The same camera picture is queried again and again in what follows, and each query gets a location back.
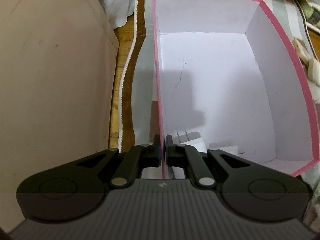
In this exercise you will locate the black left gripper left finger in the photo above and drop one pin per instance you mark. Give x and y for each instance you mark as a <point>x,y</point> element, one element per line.
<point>135,161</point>

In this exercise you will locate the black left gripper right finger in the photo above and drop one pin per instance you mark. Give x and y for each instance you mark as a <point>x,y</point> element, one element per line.
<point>189,159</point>

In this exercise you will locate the white charger plug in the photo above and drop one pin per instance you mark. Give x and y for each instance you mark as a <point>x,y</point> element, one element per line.
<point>188,138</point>

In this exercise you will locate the pink cardboard box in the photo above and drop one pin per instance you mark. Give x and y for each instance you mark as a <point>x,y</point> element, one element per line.
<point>227,71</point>

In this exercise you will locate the striped grey white rug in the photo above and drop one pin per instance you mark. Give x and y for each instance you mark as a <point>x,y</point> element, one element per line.
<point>137,107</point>

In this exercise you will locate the beige cabinet panel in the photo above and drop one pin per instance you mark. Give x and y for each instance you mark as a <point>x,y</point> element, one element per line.
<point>58,60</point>

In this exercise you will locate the green white cloth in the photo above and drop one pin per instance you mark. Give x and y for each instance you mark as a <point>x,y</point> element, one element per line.
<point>312,14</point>

